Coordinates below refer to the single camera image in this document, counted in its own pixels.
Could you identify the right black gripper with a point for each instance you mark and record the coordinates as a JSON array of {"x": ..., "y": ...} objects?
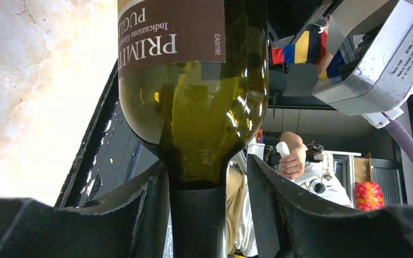
[{"x": 288, "y": 19}]

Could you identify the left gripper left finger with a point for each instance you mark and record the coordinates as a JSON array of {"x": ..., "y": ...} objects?
[{"x": 129, "y": 221}]

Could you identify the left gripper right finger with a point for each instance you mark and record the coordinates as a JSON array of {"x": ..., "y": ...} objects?
[{"x": 292, "y": 222}]

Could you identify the dark green wine bottle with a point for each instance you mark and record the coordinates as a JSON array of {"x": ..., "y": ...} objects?
[{"x": 193, "y": 83}]

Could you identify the operator bare hand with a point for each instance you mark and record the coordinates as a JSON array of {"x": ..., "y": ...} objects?
[{"x": 293, "y": 165}]

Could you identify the red patterned bag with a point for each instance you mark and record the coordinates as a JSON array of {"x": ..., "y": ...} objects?
[{"x": 368, "y": 196}]

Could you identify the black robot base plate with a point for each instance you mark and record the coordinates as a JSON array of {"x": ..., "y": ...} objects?
[{"x": 109, "y": 155}]

